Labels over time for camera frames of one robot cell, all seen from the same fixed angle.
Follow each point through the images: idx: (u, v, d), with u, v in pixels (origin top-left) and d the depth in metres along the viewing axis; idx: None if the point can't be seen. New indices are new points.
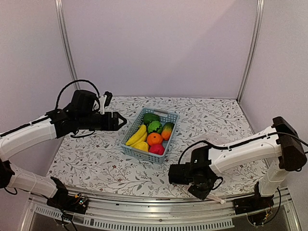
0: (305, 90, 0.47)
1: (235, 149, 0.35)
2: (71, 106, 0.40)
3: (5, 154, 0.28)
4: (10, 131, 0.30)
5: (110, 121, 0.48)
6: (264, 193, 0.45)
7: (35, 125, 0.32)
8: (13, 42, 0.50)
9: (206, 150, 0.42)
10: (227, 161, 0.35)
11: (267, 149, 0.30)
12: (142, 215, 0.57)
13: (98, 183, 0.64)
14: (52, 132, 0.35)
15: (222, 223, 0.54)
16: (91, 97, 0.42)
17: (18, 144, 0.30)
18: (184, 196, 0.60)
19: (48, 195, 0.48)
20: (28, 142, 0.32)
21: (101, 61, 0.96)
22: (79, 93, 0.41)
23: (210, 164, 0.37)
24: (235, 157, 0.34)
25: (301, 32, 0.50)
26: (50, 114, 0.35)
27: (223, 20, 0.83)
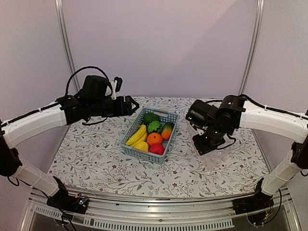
0: (305, 90, 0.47)
1: (271, 113, 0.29)
2: (83, 92, 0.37)
3: (11, 142, 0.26)
4: (18, 117, 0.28)
5: (123, 106, 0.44)
6: (265, 190, 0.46)
7: (44, 111, 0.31)
8: (14, 41, 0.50)
9: (241, 100, 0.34)
10: (256, 121, 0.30)
11: (295, 127, 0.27)
12: (142, 215, 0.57)
13: (98, 183, 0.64)
14: (62, 119, 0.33)
15: (222, 223, 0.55)
16: (103, 83, 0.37)
17: (27, 131, 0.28)
18: (184, 196, 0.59)
19: (48, 193, 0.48)
20: (37, 128, 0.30)
21: (102, 61, 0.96)
22: (91, 78, 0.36)
23: (241, 113, 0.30)
24: (266, 120, 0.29)
25: (301, 32, 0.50)
26: (60, 101, 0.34)
27: (223, 20, 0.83)
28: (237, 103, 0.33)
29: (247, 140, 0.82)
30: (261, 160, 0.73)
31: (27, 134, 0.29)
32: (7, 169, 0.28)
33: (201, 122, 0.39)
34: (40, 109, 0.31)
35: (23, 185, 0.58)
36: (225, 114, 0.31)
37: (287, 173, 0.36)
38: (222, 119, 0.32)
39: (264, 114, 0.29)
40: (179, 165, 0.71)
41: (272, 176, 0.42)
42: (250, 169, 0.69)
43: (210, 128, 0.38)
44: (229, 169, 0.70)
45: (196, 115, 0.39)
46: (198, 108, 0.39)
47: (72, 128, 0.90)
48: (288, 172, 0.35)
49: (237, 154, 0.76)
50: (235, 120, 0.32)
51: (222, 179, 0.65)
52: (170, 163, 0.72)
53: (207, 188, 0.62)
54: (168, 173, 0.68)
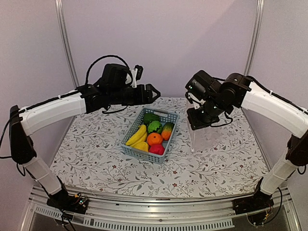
0: (305, 90, 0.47)
1: (275, 98, 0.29)
2: (103, 80, 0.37)
3: (29, 128, 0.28)
4: (37, 104, 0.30)
5: (144, 94, 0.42)
6: (264, 189, 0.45)
7: (64, 99, 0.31)
8: (14, 41, 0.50)
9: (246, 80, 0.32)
10: (261, 103, 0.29)
11: (296, 120, 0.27)
12: (142, 215, 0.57)
13: (98, 183, 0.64)
14: (82, 107, 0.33)
15: (222, 223, 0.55)
16: (123, 70, 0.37)
17: (46, 118, 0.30)
18: (184, 196, 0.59)
19: (49, 191, 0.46)
20: (57, 116, 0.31)
21: (102, 61, 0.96)
22: (110, 67, 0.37)
23: (246, 92, 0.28)
24: (270, 105, 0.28)
25: (301, 32, 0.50)
26: (80, 89, 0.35)
27: (223, 20, 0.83)
28: (243, 81, 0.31)
29: (247, 140, 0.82)
30: (261, 160, 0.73)
31: (48, 121, 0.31)
32: (22, 158, 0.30)
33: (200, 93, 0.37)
34: (60, 97, 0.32)
35: (23, 184, 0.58)
36: (229, 89, 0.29)
37: (285, 172, 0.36)
38: (224, 94, 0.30)
39: (270, 99, 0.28)
40: (179, 165, 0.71)
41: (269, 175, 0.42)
42: (250, 169, 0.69)
43: (209, 104, 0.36)
44: (229, 169, 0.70)
45: (199, 86, 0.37)
46: (201, 80, 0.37)
47: (72, 128, 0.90)
48: (287, 170, 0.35)
49: (237, 154, 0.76)
50: (238, 98, 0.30)
51: (222, 179, 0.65)
52: (170, 163, 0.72)
53: (207, 188, 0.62)
54: (168, 173, 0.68)
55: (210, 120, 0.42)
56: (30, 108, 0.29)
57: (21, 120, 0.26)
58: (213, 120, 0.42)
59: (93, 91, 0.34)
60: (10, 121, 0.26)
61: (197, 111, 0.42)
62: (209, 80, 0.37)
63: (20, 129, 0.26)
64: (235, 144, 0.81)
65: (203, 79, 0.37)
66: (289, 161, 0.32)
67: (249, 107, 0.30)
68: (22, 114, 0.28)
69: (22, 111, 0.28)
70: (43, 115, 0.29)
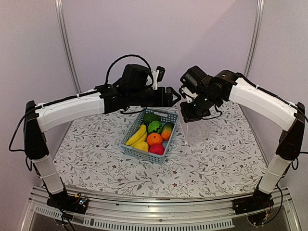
0: (305, 90, 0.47)
1: (261, 93, 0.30)
2: (122, 81, 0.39)
3: (45, 124, 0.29)
4: (55, 102, 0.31)
5: (163, 97, 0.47)
6: (262, 187, 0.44)
7: (82, 98, 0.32)
8: (14, 41, 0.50)
9: (235, 76, 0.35)
10: (246, 96, 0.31)
11: (281, 113, 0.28)
12: (142, 215, 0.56)
13: (98, 183, 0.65)
14: (99, 108, 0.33)
15: (222, 223, 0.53)
16: (144, 72, 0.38)
17: (63, 115, 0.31)
18: (184, 196, 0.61)
19: (50, 189, 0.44)
20: (74, 114, 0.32)
21: (102, 61, 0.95)
22: (131, 68, 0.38)
23: (232, 86, 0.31)
24: (255, 97, 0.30)
25: (301, 32, 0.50)
26: (99, 89, 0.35)
27: (223, 20, 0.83)
28: (229, 76, 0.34)
29: (247, 140, 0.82)
30: (261, 160, 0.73)
31: (65, 118, 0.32)
32: (36, 153, 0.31)
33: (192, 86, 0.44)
34: (79, 96, 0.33)
35: (23, 183, 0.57)
36: (217, 84, 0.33)
37: (280, 168, 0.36)
38: (212, 87, 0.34)
39: (254, 92, 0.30)
40: (179, 165, 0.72)
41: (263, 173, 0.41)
42: (250, 169, 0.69)
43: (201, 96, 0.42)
44: (229, 169, 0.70)
45: (191, 80, 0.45)
46: (194, 75, 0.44)
47: (72, 128, 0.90)
48: (280, 165, 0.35)
49: (237, 154, 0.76)
50: (225, 92, 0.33)
51: (222, 179, 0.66)
52: (170, 163, 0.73)
53: (207, 188, 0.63)
54: (168, 173, 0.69)
55: (201, 112, 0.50)
56: (47, 104, 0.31)
57: (37, 117, 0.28)
58: (204, 112, 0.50)
59: (112, 91, 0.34)
60: (27, 116, 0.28)
61: (189, 105, 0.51)
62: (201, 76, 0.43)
63: (34, 125, 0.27)
64: (235, 144, 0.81)
65: (196, 74, 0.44)
66: (279, 155, 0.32)
67: (237, 100, 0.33)
68: (39, 111, 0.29)
69: (39, 108, 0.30)
70: (59, 112, 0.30)
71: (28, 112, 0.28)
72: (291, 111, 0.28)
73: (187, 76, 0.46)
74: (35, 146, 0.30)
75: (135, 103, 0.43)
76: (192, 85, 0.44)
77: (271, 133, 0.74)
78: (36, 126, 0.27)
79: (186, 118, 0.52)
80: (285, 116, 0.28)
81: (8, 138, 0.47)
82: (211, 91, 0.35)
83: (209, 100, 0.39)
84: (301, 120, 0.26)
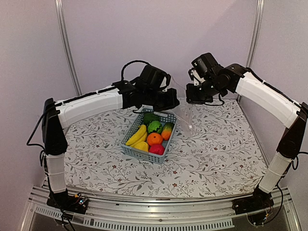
0: (304, 89, 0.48)
1: (267, 87, 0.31)
2: (140, 79, 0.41)
3: (66, 121, 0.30)
4: (73, 99, 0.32)
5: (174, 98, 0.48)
6: (262, 186, 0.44)
7: (102, 95, 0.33)
8: (13, 41, 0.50)
9: (243, 70, 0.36)
10: (252, 89, 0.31)
11: (284, 110, 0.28)
12: (142, 215, 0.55)
13: (98, 183, 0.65)
14: (119, 103, 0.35)
15: (222, 223, 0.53)
16: (161, 73, 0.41)
17: (83, 111, 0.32)
18: (184, 196, 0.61)
19: (54, 189, 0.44)
20: (94, 111, 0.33)
21: (102, 61, 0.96)
22: (150, 69, 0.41)
23: (240, 78, 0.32)
24: (260, 91, 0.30)
25: (302, 32, 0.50)
26: (117, 86, 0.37)
27: (224, 20, 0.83)
28: (238, 69, 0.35)
29: (247, 140, 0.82)
30: (261, 160, 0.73)
31: (85, 114, 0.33)
32: (57, 149, 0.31)
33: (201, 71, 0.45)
34: (98, 92, 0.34)
35: (23, 183, 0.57)
36: (225, 76, 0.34)
37: (281, 167, 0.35)
38: (221, 78, 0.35)
39: (261, 86, 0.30)
40: (179, 165, 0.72)
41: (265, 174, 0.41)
42: (250, 169, 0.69)
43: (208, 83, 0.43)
44: (229, 169, 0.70)
45: (202, 65, 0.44)
46: (206, 60, 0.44)
47: (72, 128, 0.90)
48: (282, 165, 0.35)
49: (237, 154, 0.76)
50: (233, 84, 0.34)
51: (222, 179, 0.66)
52: (170, 163, 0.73)
53: (207, 188, 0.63)
54: (168, 173, 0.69)
55: (205, 97, 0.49)
56: (67, 101, 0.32)
57: (58, 113, 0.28)
58: (208, 98, 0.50)
59: (129, 88, 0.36)
60: (48, 112, 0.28)
61: (195, 87, 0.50)
62: (213, 64, 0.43)
63: (57, 121, 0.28)
64: (235, 144, 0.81)
65: (208, 60, 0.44)
66: (279, 152, 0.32)
67: (243, 93, 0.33)
68: (59, 108, 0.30)
69: (60, 105, 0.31)
70: (80, 109, 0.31)
71: (49, 109, 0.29)
72: (294, 109, 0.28)
73: (199, 59, 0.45)
74: (55, 142, 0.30)
75: (150, 102, 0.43)
76: (202, 70, 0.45)
77: (271, 133, 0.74)
78: (57, 122, 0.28)
79: (188, 99, 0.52)
80: (288, 113, 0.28)
81: (7, 138, 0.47)
82: (218, 81, 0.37)
83: (215, 89, 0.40)
84: (303, 118, 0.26)
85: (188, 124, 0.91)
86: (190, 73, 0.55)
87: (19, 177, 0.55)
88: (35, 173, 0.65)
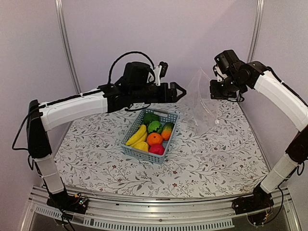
0: (304, 89, 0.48)
1: (286, 88, 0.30)
2: (123, 79, 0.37)
3: (50, 123, 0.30)
4: (57, 101, 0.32)
5: (167, 94, 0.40)
6: (263, 185, 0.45)
7: (86, 97, 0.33)
8: (13, 41, 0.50)
9: (264, 68, 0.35)
10: (271, 88, 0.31)
11: (298, 113, 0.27)
12: (142, 215, 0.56)
13: (98, 183, 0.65)
14: (103, 106, 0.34)
15: (222, 223, 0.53)
16: (144, 69, 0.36)
17: (67, 114, 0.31)
18: (184, 196, 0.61)
19: (51, 190, 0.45)
20: (77, 113, 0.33)
21: (102, 61, 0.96)
22: (131, 66, 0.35)
23: (259, 75, 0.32)
24: (278, 91, 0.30)
25: (302, 32, 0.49)
26: (103, 89, 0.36)
27: (224, 20, 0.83)
28: (259, 66, 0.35)
29: (247, 140, 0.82)
30: (261, 160, 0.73)
31: (70, 117, 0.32)
32: (39, 152, 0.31)
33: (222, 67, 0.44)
34: (83, 95, 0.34)
35: (23, 183, 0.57)
36: (245, 70, 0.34)
37: (286, 169, 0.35)
38: (241, 72, 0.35)
39: (278, 86, 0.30)
40: (179, 165, 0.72)
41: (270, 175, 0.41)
42: (250, 169, 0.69)
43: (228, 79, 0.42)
44: (229, 169, 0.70)
45: (224, 61, 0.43)
46: (229, 57, 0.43)
47: (72, 128, 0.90)
48: (288, 168, 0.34)
49: (237, 154, 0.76)
50: (252, 80, 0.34)
51: (222, 179, 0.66)
52: (170, 163, 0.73)
53: (207, 188, 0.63)
54: (168, 173, 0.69)
55: (227, 94, 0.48)
56: (51, 103, 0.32)
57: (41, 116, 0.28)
58: (231, 94, 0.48)
59: (114, 91, 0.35)
60: (30, 115, 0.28)
61: (217, 83, 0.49)
62: (235, 59, 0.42)
63: (40, 125, 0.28)
64: (235, 144, 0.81)
65: (231, 57, 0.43)
66: (288, 154, 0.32)
67: (261, 91, 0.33)
68: (43, 109, 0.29)
69: (44, 107, 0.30)
70: (64, 110, 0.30)
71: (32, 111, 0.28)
72: None
73: (221, 56, 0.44)
74: (37, 145, 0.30)
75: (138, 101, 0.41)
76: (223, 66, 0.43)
77: (271, 133, 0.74)
78: (40, 125, 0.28)
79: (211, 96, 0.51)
80: (301, 117, 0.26)
81: (7, 138, 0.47)
82: (238, 76, 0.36)
83: (235, 85, 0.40)
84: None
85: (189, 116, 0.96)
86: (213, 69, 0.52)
87: (19, 177, 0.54)
88: (36, 173, 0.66)
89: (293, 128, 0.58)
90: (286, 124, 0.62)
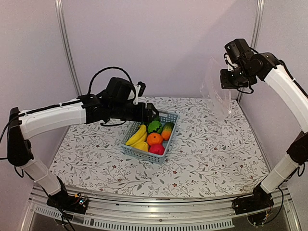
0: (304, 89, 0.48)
1: (296, 86, 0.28)
2: (106, 93, 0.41)
3: (28, 132, 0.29)
4: (37, 110, 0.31)
5: (143, 113, 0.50)
6: (263, 186, 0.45)
7: (65, 108, 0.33)
8: (13, 41, 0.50)
9: (277, 61, 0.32)
10: (282, 84, 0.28)
11: (307, 115, 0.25)
12: (142, 215, 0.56)
13: (98, 183, 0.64)
14: (82, 117, 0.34)
15: (222, 223, 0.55)
16: (128, 86, 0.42)
17: (47, 123, 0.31)
18: (184, 196, 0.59)
19: (48, 191, 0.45)
20: (57, 122, 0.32)
21: (102, 61, 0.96)
22: (116, 82, 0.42)
23: (272, 68, 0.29)
24: (289, 89, 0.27)
25: (302, 32, 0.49)
26: (82, 98, 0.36)
27: (223, 20, 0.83)
28: (272, 58, 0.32)
29: (247, 140, 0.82)
30: (261, 160, 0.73)
31: (48, 126, 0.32)
32: (20, 160, 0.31)
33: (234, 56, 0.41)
34: (62, 105, 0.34)
35: (23, 183, 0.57)
36: (257, 62, 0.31)
37: (287, 170, 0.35)
38: (253, 63, 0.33)
39: (290, 83, 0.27)
40: (179, 165, 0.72)
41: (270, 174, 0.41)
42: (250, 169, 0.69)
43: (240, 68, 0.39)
44: (229, 169, 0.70)
45: (235, 50, 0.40)
46: (240, 45, 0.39)
47: (72, 128, 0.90)
48: (288, 168, 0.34)
49: (237, 154, 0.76)
50: (264, 71, 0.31)
51: (222, 179, 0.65)
52: (170, 163, 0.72)
53: (207, 188, 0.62)
54: (168, 173, 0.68)
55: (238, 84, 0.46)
56: (30, 112, 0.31)
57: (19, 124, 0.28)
58: (242, 84, 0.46)
59: (95, 102, 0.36)
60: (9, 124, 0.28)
61: (228, 72, 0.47)
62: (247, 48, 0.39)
63: (19, 134, 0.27)
64: (235, 144, 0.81)
65: (242, 46, 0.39)
66: (288, 155, 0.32)
67: (271, 85, 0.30)
68: (22, 119, 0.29)
69: (23, 115, 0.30)
70: (42, 120, 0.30)
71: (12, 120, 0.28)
72: None
73: (232, 44, 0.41)
74: (17, 153, 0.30)
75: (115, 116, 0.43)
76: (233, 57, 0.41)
77: (271, 133, 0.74)
78: (19, 134, 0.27)
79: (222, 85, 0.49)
80: None
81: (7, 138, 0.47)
82: (250, 65, 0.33)
83: (245, 75, 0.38)
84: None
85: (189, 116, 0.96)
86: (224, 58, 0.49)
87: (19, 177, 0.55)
88: None
89: (293, 127, 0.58)
90: (287, 124, 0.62)
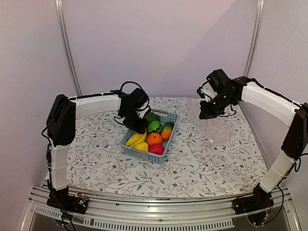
0: (304, 89, 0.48)
1: (268, 92, 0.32)
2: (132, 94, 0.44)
3: (78, 113, 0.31)
4: (84, 96, 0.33)
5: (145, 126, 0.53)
6: (263, 184, 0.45)
7: (105, 96, 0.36)
8: (13, 42, 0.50)
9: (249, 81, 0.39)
10: (255, 95, 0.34)
11: (283, 109, 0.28)
12: (142, 215, 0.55)
13: (98, 183, 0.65)
14: (116, 106, 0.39)
15: (222, 223, 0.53)
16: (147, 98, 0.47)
17: (93, 107, 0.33)
18: (184, 196, 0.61)
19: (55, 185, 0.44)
20: (98, 109, 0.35)
21: (101, 61, 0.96)
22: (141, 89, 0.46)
23: (243, 87, 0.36)
24: (262, 96, 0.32)
25: (303, 32, 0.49)
26: (116, 92, 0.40)
27: (224, 20, 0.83)
28: (243, 79, 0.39)
29: (247, 140, 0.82)
30: (261, 160, 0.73)
31: (90, 112, 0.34)
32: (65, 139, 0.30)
33: (214, 85, 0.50)
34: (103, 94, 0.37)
35: (23, 183, 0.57)
36: (231, 86, 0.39)
37: (283, 167, 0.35)
38: (228, 88, 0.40)
39: (262, 92, 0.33)
40: (179, 165, 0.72)
41: (269, 174, 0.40)
42: (250, 169, 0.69)
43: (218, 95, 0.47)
44: (229, 169, 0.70)
45: (214, 81, 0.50)
46: (218, 76, 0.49)
47: None
48: (284, 165, 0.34)
49: (237, 154, 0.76)
50: (238, 93, 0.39)
51: (222, 179, 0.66)
52: (170, 163, 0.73)
53: (207, 188, 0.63)
54: (168, 173, 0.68)
55: (219, 110, 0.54)
56: (79, 97, 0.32)
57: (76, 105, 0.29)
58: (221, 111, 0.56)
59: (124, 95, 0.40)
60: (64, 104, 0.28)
61: (208, 103, 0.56)
62: (223, 78, 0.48)
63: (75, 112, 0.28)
64: (235, 144, 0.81)
65: (219, 76, 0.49)
66: (283, 150, 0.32)
67: (249, 100, 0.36)
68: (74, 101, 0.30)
69: (74, 99, 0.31)
70: (90, 105, 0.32)
71: (66, 100, 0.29)
72: (293, 107, 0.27)
73: (211, 76, 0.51)
74: (66, 132, 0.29)
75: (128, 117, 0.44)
76: (214, 84, 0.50)
77: (271, 133, 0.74)
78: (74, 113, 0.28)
79: (205, 114, 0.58)
80: (287, 112, 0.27)
81: (7, 138, 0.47)
82: (226, 91, 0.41)
83: (224, 99, 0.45)
84: (301, 114, 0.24)
85: (188, 115, 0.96)
86: (199, 91, 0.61)
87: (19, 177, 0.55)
88: (36, 173, 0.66)
89: None
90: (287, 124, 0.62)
